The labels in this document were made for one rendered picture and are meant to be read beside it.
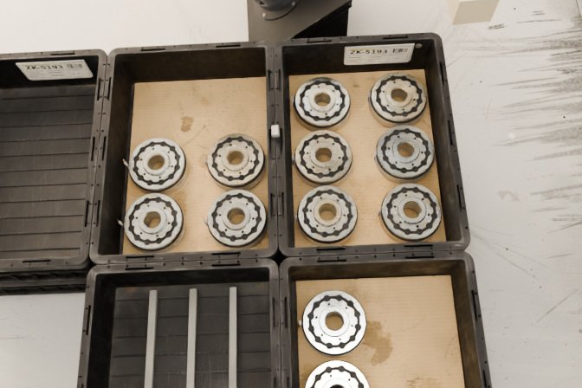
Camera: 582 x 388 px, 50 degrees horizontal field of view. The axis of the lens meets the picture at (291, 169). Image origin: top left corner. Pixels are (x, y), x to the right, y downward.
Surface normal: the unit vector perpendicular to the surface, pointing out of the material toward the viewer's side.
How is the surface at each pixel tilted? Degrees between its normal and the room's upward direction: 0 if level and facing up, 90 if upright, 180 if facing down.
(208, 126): 0
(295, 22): 43
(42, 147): 0
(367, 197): 0
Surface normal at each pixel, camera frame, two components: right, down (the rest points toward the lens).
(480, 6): 0.09, 0.92
